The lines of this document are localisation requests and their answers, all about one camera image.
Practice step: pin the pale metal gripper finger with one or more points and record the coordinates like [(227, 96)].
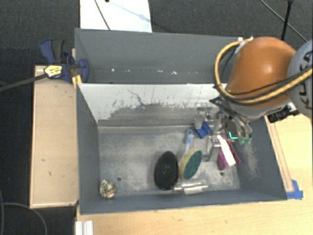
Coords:
[(215, 150)]

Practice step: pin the purple and white block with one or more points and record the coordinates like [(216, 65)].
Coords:
[(227, 155)]

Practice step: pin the blue plastic clip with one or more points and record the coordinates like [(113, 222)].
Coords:
[(203, 130)]

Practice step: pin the yellow and green round sponge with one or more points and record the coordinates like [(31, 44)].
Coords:
[(192, 164)]

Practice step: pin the clear tube with blue cap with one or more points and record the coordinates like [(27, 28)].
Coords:
[(189, 141)]

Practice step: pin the black oval brush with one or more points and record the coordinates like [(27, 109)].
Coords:
[(166, 170)]

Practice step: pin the grey metal bin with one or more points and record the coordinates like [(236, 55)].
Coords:
[(137, 155)]

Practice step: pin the white spotted ball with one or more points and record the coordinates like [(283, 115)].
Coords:
[(107, 189)]

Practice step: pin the pale wood board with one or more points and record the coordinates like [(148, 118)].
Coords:
[(53, 141)]

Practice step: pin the black cylinder on white bracket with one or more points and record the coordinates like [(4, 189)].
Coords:
[(278, 115)]

